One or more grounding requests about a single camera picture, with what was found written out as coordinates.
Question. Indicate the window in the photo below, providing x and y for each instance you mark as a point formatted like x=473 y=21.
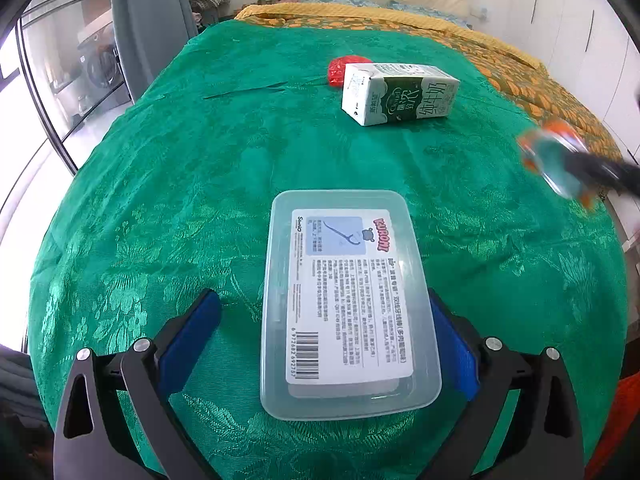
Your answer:
x=20 y=110

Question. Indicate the orange bag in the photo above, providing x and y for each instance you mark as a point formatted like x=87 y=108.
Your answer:
x=620 y=420

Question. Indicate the white green milk carton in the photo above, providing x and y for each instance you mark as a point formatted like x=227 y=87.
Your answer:
x=400 y=97

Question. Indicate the cardboard box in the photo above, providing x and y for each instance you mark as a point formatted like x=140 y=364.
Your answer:
x=97 y=9

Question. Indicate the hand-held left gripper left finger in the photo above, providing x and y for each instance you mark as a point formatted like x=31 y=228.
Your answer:
x=192 y=345

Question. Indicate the white wall socket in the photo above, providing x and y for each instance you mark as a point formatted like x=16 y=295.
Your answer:
x=482 y=11

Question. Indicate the red foil wrapper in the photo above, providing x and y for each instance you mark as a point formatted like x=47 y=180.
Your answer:
x=337 y=72

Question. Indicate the white wardrobe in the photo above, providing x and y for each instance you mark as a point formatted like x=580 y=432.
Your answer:
x=575 y=20

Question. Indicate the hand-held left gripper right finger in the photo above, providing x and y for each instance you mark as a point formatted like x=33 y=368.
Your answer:
x=460 y=355

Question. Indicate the orange snack packet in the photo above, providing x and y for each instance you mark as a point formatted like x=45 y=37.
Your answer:
x=547 y=152

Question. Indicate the grey curtain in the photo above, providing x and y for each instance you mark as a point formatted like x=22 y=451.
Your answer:
x=150 y=20

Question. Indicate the glass sliding door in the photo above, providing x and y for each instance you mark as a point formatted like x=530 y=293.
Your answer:
x=60 y=70

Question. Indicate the clear plastic box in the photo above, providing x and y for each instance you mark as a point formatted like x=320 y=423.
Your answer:
x=345 y=285

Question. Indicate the green floral blanket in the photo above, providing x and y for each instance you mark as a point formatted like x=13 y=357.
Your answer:
x=175 y=185

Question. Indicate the orange patterned blanket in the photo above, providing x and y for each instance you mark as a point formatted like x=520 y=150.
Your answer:
x=500 y=60

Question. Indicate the washing machine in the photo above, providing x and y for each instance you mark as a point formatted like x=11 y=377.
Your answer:
x=100 y=65

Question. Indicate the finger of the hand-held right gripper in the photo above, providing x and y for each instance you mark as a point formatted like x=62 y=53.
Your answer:
x=602 y=169

